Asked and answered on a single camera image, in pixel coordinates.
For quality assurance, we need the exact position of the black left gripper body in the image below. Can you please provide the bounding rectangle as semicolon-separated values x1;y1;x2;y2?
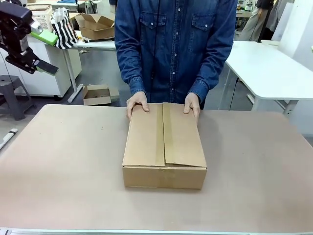
0;16;32;60

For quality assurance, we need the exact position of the brown cardboard shipping box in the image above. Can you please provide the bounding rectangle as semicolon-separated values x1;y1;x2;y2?
121;102;208;190

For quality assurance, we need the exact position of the person's left forearm denim sleeve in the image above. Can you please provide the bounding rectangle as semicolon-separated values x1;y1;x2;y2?
188;31;235;103

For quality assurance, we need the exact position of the person's right forearm denim sleeve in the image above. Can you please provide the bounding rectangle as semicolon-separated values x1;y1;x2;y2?
114;31;148;97

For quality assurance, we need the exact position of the large open cardboard box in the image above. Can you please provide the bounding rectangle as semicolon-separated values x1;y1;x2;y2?
69;12;115;41

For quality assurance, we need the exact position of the small open cardboard box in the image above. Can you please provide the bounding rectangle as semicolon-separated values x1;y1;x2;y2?
82;84;120;106

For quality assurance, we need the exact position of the person's right hand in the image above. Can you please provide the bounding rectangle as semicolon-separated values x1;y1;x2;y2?
126;92;150;120

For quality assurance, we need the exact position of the person's left hand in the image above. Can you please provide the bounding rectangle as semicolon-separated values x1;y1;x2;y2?
183;93;201;120

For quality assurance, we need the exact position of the black white striped bag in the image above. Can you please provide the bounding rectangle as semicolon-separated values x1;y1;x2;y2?
50;8;79;50

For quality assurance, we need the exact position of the cream plastic basket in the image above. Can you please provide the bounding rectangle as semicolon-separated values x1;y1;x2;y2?
30;4;54;33

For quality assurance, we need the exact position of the white cabinet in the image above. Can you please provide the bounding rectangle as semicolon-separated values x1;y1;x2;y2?
9;40;83;99

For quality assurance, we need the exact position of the grey plastic stool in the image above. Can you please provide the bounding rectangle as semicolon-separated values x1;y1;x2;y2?
0;75;37;121

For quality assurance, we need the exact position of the white desk with leg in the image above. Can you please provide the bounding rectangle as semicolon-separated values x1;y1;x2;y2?
67;30;117;103

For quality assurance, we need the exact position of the white marker pen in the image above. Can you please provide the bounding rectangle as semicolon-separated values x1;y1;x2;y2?
0;128;18;150

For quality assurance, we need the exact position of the person's torso denim shirt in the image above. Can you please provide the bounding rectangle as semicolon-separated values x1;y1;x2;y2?
114;0;238;110

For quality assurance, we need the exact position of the white rounded table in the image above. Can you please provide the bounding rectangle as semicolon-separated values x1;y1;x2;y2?
219;40;313;117

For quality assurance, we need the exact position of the white panel board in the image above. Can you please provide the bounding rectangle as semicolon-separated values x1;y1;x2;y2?
271;0;313;58

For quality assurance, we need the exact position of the dark wrist camera box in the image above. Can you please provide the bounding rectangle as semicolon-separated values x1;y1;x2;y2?
0;1;34;20

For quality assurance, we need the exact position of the aluminium frame rail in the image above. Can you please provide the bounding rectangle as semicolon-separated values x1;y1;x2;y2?
0;229;313;235

